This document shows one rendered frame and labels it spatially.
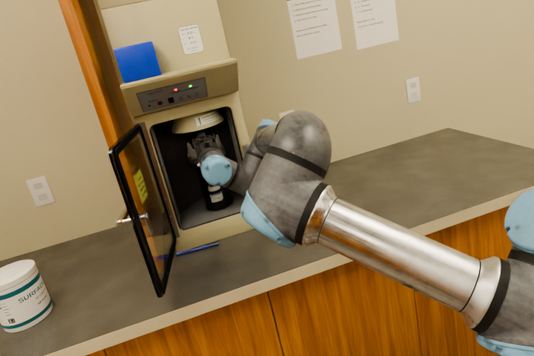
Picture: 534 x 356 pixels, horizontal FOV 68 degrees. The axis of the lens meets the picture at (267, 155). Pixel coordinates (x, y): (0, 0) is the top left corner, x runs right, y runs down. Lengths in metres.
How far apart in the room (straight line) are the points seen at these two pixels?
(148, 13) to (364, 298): 1.05
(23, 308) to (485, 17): 2.16
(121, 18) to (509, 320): 1.10
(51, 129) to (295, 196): 1.24
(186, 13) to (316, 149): 0.69
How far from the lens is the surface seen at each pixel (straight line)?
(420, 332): 1.51
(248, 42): 1.70
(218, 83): 1.18
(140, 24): 1.23
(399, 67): 1.97
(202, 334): 1.21
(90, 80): 1.15
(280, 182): 0.67
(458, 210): 1.34
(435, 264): 0.66
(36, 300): 1.32
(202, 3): 1.24
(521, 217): 0.71
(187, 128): 1.27
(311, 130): 0.70
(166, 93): 1.16
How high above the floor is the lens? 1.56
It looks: 17 degrees down
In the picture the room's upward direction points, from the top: 12 degrees counter-clockwise
